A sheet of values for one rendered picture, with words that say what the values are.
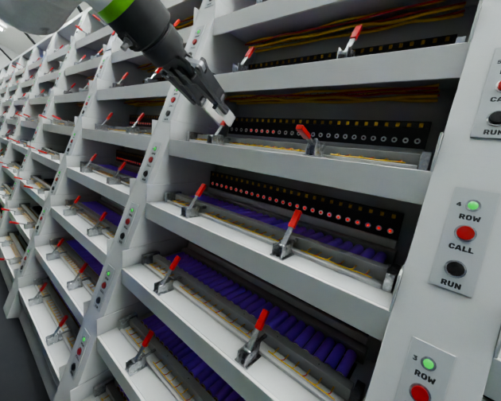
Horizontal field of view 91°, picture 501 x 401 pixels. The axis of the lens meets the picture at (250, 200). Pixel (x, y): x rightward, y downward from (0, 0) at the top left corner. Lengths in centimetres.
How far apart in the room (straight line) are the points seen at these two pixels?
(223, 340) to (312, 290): 21
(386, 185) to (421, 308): 16
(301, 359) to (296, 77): 52
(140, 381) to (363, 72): 77
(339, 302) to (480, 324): 15
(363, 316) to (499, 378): 13
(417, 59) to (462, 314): 35
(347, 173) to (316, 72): 22
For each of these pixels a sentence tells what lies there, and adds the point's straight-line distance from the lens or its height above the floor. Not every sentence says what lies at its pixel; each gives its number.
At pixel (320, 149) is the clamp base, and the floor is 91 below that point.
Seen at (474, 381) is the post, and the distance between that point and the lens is 39.
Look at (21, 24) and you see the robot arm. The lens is 59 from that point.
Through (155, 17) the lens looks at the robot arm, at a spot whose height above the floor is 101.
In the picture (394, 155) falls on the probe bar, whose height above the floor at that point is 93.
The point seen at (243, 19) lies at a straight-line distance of 80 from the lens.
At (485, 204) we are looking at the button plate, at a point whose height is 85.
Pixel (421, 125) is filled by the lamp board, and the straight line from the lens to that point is 60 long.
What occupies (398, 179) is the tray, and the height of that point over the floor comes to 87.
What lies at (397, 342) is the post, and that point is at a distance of 39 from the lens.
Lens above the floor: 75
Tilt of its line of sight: 4 degrees up
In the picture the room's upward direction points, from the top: 19 degrees clockwise
